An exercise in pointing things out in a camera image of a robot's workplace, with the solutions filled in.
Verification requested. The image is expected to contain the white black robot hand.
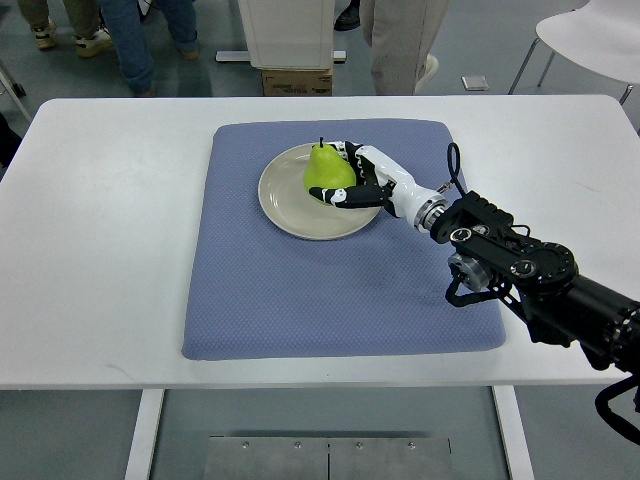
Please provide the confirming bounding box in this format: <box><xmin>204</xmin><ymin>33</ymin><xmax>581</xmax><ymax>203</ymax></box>
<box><xmin>307</xmin><ymin>140</ymin><xmax>446</xmax><ymax>230</ymax></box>

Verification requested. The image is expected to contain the green pear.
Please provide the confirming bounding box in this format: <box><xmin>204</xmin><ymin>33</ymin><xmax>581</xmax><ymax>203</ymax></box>
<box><xmin>303</xmin><ymin>137</ymin><xmax>357</xmax><ymax>190</ymax></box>

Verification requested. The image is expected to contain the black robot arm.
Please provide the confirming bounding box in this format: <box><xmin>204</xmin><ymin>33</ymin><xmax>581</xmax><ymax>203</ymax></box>
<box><xmin>422</xmin><ymin>190</ymin><xmax>639</xmax><ymax>443</ymax></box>

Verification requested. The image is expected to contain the beige round plate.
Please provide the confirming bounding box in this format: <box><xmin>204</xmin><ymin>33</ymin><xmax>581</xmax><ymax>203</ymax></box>
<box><xmin>258</xmin><ymin>143</ymin><xmax>380</xmax><ymax>240</ymax></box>

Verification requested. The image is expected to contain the metal floor plate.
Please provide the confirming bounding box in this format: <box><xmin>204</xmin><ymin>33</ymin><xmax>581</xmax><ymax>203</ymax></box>
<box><xmin>203</xmin><ymin>436</ymin><xmax>456</xmax><ymax>479</ymax></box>

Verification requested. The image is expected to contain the grey floor outlet cover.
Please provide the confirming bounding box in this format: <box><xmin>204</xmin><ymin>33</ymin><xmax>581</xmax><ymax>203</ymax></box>
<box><xmin>461</xmin><ymin>75</ymin><xmax>489</xmax><ymax>92</ymax></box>

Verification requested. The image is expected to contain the cardboard box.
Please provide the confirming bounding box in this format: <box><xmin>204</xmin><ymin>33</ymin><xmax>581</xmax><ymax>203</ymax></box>
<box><xmin>261</xmin><ymin>69</ymin><xmax>333</xmax><ymax>97</ymax></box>

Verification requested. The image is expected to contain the person in beige trousers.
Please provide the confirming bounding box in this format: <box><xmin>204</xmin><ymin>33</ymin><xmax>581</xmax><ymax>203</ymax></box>
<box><xmin>334</xmin><ymin>0</ymin><xmax>449</xmax><ymax>96</ymax></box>

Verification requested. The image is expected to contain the blue textured mat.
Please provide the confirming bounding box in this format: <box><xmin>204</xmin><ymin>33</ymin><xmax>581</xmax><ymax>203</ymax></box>
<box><xmin>182</xmin><ymin>119</ymin><xmax>506</xmax><ymax>360</ymax></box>

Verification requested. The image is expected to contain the white table right leg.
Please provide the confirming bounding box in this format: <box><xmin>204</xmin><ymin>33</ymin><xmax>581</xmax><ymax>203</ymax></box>
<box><xmin>491</xmin><ymin>385</ymin><xmax>535</xmax><ymax>480</ymax></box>

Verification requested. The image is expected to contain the white table leg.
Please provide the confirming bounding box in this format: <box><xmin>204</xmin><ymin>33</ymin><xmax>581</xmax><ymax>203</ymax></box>
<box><xmin>491</xmin><ymin>385</ymin><xmax>535</xmax><ymax>480</ymax></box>
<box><xmin>124</xmin><ymin>389</ymin><xmax>165</xmax><ymax>480</ymax></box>

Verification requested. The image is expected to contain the white chair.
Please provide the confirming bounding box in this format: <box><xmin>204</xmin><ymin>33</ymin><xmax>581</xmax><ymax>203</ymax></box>
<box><xmin>508</xmin><ymin>0</ymin><xmax>640</xmax><ymax>104</ymax></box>

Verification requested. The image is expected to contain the person in blue jeans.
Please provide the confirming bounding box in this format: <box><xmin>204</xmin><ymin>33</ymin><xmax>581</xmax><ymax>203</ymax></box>
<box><xmin>99</xmin><ymin>0</ymin><xmax>199</xmax><ymax>97</ymax></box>

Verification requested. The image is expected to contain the person with white sneakers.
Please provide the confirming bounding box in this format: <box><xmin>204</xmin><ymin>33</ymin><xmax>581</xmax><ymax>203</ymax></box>
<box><xmin>17</xmin><ymin>0</ymin><xmax>113</xmax><ymax>58</ymax></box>

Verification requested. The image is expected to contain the white table left leg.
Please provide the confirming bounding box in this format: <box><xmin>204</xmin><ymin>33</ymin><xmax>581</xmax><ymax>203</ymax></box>
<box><xmin>124</xmin><ymin>389</ymin><xmax>165</xmax><ymax>480</ymax></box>

